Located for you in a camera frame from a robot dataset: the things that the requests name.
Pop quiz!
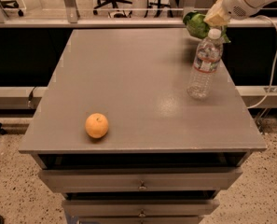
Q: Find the grey drawer cabinet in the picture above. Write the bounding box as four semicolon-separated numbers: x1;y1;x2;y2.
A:
20;28;265;224

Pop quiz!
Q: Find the green rice chip bag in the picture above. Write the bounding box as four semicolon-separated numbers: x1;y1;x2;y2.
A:
182;11;231;44

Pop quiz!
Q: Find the black cable at wall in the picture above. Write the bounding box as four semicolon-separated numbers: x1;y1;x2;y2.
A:
27;86;38;110

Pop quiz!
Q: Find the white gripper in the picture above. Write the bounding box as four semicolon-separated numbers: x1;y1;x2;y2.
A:
204;0;261;27

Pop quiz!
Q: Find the black office chair left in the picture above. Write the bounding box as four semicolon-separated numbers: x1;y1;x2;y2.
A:
0;0;24;17

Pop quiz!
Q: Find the orange fruit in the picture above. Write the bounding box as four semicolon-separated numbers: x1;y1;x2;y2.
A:
85;113;109;138

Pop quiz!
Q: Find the grey drawer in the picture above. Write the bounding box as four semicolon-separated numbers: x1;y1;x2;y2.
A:
62;200;219;217
39;167;242;193

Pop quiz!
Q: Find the metal railing frame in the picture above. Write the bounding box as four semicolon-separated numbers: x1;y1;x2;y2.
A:
0;0;277;29

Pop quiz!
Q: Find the white cable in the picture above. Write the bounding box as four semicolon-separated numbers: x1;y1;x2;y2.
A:
246;14;277;110

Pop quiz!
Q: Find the top grey drawer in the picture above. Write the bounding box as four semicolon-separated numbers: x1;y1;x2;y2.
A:
39;167;242;193

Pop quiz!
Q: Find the clear plastic water bottle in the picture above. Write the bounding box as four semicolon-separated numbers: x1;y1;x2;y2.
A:
187;28;223;99

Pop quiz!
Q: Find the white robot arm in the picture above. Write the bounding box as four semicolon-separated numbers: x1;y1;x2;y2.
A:
204;0;277;27

